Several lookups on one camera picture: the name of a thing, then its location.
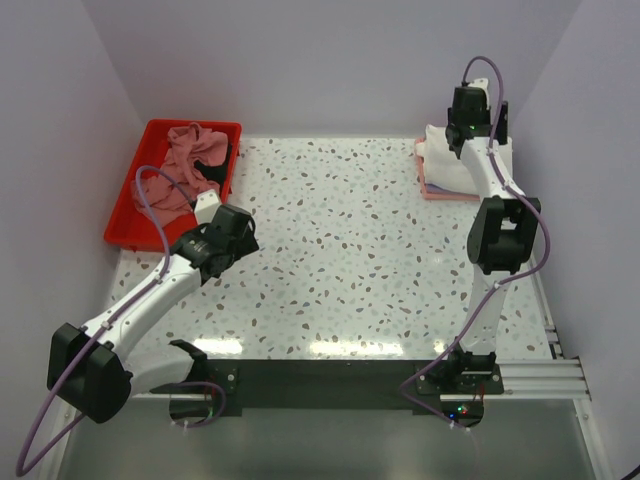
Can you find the aluminium extrusion rail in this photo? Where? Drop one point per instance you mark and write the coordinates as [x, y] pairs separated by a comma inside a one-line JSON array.
[[527, 379]]

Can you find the white t-shirt red print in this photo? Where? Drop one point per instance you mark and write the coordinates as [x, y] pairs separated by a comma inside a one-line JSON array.
[[442, 167]]

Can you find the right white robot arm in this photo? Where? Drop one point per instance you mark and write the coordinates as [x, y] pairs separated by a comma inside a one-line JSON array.
[[499, 242]]

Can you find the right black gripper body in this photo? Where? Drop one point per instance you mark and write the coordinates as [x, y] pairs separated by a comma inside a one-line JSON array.
[[485, 119]]

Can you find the black garment in bin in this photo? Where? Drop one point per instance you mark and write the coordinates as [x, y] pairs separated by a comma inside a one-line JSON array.
[[217, 173]]

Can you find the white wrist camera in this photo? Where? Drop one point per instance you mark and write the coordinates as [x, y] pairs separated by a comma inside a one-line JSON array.
[[480, 83], [206, 205]]

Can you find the folded purple t-shirt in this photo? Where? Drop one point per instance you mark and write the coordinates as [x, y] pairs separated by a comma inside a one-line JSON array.
[[434, 189]]

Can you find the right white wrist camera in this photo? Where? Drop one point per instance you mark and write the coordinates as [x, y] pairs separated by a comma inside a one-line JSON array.
[[480, 83]]

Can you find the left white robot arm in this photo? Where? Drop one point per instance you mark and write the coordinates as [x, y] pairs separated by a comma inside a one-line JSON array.
[[92, 367]]

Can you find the pink crumpled t-shirt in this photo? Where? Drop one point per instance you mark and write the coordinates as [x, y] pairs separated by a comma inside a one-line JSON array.
[[166, 194]]

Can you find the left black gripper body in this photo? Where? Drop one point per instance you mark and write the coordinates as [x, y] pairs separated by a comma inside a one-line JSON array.
[[243, 248]]

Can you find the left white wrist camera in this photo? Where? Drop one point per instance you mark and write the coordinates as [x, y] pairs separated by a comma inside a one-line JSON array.
[[206, 205]]

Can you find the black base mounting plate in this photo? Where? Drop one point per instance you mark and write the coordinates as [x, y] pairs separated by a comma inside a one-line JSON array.
[[231, 387]]

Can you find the red plastic bin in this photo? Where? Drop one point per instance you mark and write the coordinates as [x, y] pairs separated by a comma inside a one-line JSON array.
[[129, 229]]

